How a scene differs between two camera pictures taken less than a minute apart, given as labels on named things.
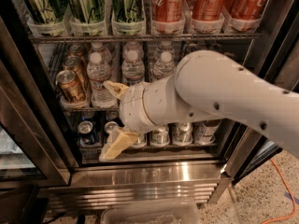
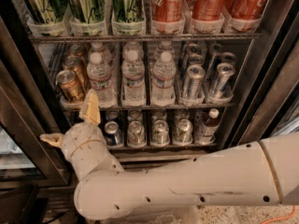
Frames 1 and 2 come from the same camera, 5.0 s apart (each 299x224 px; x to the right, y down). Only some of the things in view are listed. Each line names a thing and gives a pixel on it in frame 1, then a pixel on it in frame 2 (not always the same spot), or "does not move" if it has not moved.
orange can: [76, 50] does not move
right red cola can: [247, 2] does not move
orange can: [67, 82] does not move
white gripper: [135, 105] to [79, 138]
